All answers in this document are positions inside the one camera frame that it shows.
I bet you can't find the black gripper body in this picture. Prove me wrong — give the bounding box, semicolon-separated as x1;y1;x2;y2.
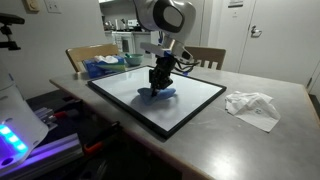
148;56;176;90

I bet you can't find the blue microfibre cloth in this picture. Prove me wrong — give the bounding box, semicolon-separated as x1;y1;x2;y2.
137;86;178;106

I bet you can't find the black framed whiteboard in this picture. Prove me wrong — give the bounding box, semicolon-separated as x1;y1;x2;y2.
87;64;228;139

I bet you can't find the green bowl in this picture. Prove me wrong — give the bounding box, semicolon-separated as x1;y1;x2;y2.
124;53;145;67

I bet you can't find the white kitchen oven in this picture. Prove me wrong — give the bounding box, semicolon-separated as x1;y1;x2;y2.
111;30;136;54

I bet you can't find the dark brown wooden chair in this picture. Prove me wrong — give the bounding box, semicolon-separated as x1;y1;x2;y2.
184;45;227;71

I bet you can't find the white tissue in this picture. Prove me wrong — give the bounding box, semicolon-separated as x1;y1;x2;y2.
93;54;119;65

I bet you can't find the white countertop appliance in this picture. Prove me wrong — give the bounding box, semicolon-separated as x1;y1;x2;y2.
127;18;140;28

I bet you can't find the blue tissue box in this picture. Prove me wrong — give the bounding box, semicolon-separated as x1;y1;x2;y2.
82;55;129;79

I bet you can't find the light wooden chair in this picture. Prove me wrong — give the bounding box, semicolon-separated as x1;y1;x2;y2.
65;43;120;74

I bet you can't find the crumpled white paper towel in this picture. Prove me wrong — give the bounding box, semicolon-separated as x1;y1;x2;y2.
224;90;282;134

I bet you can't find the door sign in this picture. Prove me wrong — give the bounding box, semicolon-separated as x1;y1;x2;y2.
227;0;245;8

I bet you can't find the beige round thermostat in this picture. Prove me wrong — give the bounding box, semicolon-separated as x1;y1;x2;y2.
22;0;41;14

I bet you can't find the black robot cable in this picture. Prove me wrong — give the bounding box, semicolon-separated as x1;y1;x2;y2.
173;58;201;76

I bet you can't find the black clamp orange handle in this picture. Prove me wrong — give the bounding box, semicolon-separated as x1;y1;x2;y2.
52;99;84;120
82;120;122;156

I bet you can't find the silver door lever handle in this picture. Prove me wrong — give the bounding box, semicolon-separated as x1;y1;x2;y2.
250;24;263;38

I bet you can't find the silver metal bracket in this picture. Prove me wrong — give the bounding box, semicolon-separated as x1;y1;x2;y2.
34;107;59;132

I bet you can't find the aluminium mounting rail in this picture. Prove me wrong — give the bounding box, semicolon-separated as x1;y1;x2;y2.
0;132;84;180

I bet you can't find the black camera on mount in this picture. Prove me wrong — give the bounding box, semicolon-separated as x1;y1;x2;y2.
0;12;26;52

